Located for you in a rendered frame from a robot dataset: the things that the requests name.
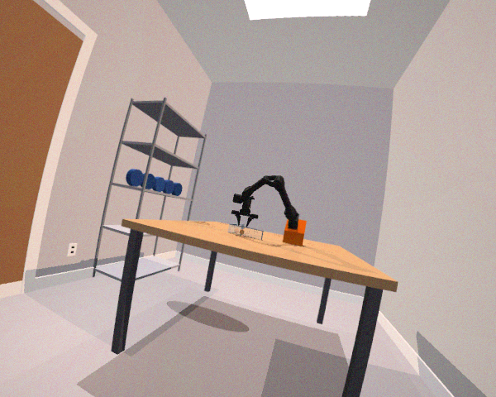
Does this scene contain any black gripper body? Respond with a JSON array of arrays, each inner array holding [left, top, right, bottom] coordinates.
[[231, 204, 258, 219]]

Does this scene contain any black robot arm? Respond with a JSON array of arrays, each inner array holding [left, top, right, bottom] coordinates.
[[233, 175, 299, 230]]

